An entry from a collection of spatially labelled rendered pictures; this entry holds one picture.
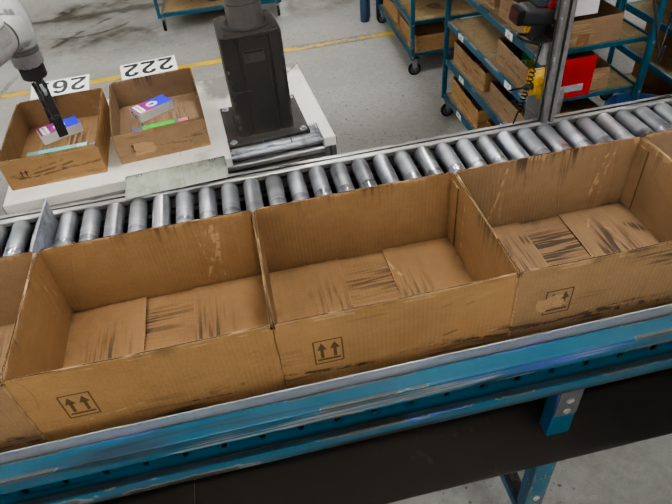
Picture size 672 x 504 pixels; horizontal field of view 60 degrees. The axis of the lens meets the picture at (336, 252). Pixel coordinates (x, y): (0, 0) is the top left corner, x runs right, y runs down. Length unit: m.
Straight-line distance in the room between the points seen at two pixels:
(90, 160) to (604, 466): 1.79
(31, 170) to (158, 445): 1.15
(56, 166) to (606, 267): 1.51
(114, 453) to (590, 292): 0.80
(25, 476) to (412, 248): 0.78
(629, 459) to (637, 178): 1.00
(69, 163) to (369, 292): 1.09
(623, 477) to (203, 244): 1.43
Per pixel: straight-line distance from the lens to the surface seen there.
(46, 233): 1.70
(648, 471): 2.05
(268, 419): 0.94
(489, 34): 3.06
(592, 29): 2.46
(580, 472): 1.98
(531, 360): 1.01
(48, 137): 2.13
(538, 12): 1.79
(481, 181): 1.18
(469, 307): 0.95
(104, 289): 1.20
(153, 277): 1.18
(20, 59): 2.03
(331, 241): 1.15
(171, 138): 1.87
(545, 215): 1.31
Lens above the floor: 1.70
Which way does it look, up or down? 42 degrees down
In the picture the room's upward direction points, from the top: 6 degrees counter-clockwise
